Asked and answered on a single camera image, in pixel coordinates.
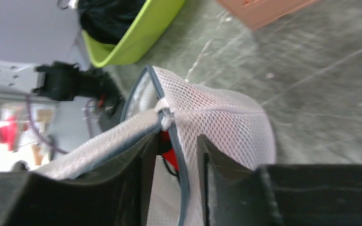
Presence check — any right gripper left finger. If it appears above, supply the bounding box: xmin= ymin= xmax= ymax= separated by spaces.
xmin=0 ymin=135 xmax=157 ymax=226

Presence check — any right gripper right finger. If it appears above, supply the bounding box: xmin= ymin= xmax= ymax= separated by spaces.
xmin=197 ymin=135 xmax=362 ymax=226

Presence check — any red bra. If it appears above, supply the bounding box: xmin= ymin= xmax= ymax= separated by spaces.
xmin=158 ymin=131 xmax=179 ymax=173

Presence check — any white mesh laundry bag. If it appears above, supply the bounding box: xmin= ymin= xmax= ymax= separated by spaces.
xmin=37 ymin=66 xmax=276 ymax=226

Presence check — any black bra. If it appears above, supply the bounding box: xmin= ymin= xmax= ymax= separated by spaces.
xmin=77 ymin=0 xmax=146 ymax=45

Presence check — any orange plastic organizer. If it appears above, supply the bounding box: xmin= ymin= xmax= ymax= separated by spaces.
xmin=217 ymin=0 xmax=317 ymax=30

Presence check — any green plastic basin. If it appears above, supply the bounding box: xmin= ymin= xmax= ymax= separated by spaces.
xmin=82 ymin=0 xmax=185 ymax=68

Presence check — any black mounting rail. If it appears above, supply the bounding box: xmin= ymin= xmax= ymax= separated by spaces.
xmin=32 ymin=61 xmax=125 ymax=131

